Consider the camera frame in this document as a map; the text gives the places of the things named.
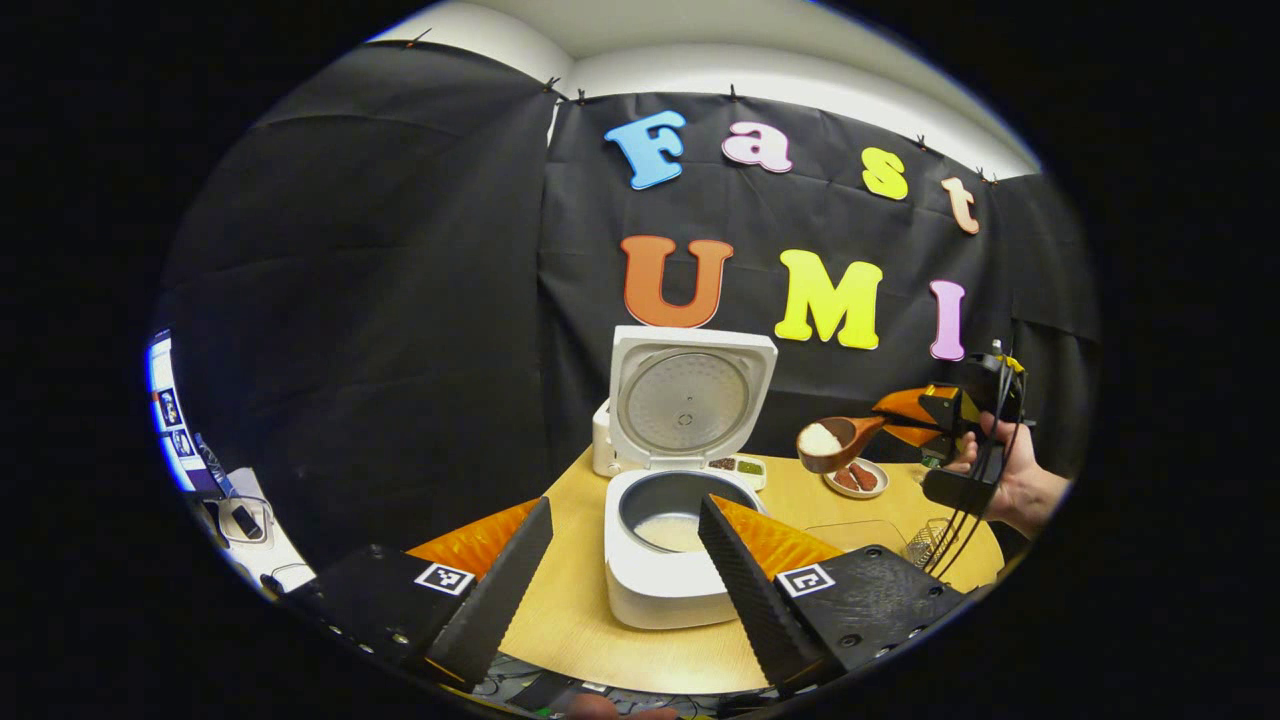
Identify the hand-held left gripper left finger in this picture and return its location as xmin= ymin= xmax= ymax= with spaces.
xmin=285 ymin=496 xmax=554 ymax=691

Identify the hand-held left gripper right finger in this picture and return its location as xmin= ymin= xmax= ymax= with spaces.
xmin=698 ymin=494 xmax=969 ymax=696

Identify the brown wooden spoon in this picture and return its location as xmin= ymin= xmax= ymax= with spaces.
xmin=796 ymin=415 xmax=951 ymax=475

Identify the white rice cooker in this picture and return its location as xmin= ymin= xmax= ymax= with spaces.
xmin=600 ymin=325 xmax=779 ymax=631

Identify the white round plate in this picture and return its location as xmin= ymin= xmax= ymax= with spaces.
xmin=824 ymin=458 xmax=889 ymax=500

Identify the white divided condiment dish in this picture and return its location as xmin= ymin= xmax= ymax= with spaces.
xmin=706 ymin=455 xmax=768 ymax=491

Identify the white toaster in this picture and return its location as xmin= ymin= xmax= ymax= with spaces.
xmin=591 ymin=400 xmax=615 ymax=479

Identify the white side desk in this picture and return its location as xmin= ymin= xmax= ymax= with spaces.
xmin=190 ymin=465 xmax=316 ymax=598

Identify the black backdrop cloth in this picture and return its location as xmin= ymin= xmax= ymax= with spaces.
xmin=155 ymin=40 xmax=1101 ymax=571

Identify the blue lit screen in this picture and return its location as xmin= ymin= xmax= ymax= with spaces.
xmin=148 ymin=330 xmax=203 ymax=493

